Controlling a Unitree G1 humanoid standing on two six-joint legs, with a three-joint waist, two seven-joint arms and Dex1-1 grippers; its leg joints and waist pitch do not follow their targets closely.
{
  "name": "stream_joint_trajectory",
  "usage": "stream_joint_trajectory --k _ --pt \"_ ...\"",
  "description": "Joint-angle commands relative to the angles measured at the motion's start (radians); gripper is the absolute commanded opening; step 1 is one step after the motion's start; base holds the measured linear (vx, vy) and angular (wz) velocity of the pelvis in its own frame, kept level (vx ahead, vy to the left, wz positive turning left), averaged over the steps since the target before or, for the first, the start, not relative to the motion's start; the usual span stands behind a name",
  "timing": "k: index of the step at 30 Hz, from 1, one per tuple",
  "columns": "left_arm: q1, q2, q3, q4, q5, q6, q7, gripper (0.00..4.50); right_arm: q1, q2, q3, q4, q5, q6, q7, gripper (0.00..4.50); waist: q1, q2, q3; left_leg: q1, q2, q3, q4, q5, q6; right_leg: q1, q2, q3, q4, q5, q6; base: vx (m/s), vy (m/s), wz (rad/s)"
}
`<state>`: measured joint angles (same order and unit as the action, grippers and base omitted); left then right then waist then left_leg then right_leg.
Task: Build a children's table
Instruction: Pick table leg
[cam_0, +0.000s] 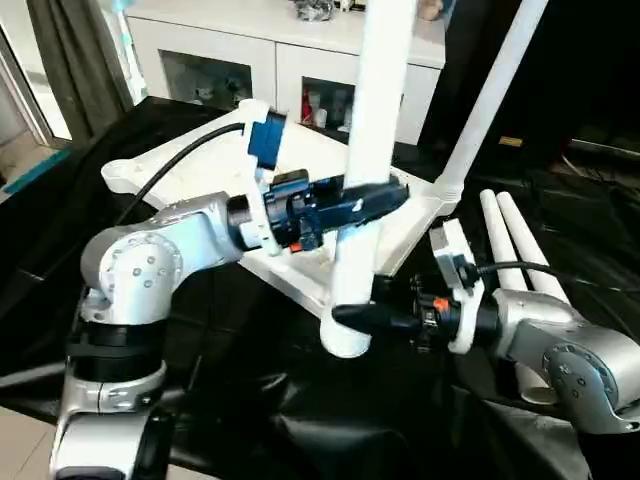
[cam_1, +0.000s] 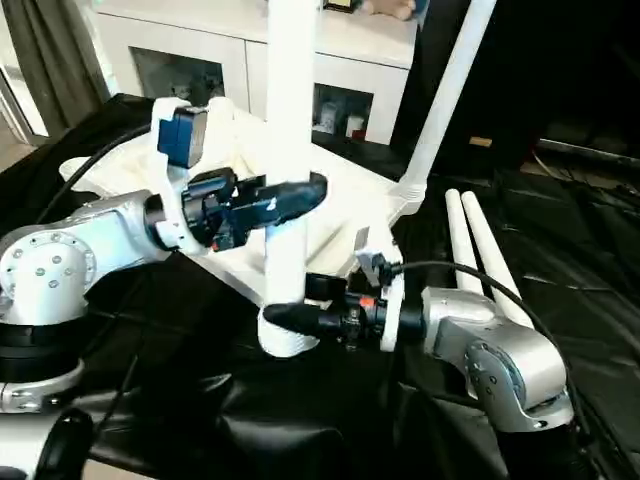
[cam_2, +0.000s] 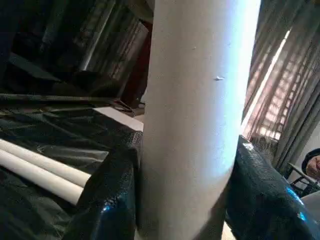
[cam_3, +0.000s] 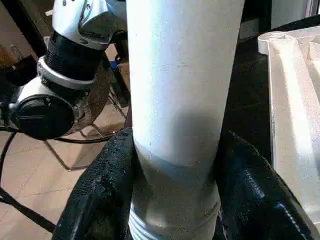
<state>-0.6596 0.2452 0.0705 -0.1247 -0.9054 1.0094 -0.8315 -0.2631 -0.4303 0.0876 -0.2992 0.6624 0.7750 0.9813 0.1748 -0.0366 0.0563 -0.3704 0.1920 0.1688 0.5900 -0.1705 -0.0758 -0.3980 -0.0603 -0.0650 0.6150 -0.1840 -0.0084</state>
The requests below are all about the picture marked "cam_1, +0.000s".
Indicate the white plastic table top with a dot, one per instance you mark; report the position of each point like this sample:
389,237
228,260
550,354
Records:
350,185

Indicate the white plastic table leg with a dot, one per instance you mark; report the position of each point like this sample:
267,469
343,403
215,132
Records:
445,100
290,100
492,250
462,240

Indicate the white blue carton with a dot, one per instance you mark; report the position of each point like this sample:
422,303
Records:
327,117

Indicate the yellow label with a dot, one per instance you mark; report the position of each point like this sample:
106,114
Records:
481,141

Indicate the white glass-door cabinet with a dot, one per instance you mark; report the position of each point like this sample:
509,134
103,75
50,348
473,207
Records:
200,35

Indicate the grey-brown curtain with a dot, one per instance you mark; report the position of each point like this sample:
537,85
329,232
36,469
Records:
55,65

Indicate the black plastic mat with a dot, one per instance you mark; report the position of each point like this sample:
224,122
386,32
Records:
575,275

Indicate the large black box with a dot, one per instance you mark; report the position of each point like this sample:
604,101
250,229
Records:
550,65

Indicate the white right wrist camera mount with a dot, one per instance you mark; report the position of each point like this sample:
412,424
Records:
392,320

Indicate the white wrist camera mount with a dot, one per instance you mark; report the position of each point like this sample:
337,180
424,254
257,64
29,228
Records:
172,135
392,320

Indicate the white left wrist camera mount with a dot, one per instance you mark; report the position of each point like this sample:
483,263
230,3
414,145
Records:
172,135

